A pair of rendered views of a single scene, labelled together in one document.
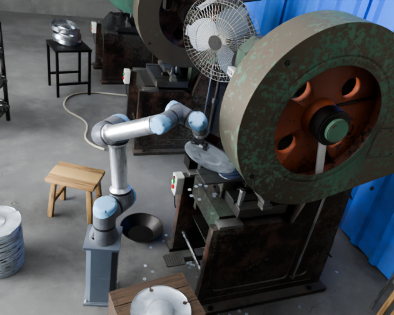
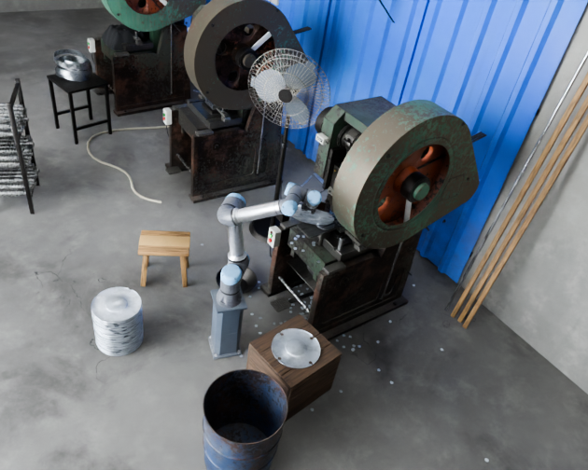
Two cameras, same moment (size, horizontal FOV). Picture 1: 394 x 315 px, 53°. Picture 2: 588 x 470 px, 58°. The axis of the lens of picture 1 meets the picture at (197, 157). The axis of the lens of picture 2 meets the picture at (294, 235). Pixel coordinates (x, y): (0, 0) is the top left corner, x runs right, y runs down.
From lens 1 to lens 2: 1.27 m
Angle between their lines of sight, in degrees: 15
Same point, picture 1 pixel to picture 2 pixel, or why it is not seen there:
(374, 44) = (443, 127)
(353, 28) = (430, 122)
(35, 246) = (146, 317)
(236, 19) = (304, 72)
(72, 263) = (187, 325)
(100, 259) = (231, 318)
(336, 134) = (421, 194)
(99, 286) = (228, 340)
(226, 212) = (329, 258)
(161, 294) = (291, 336)
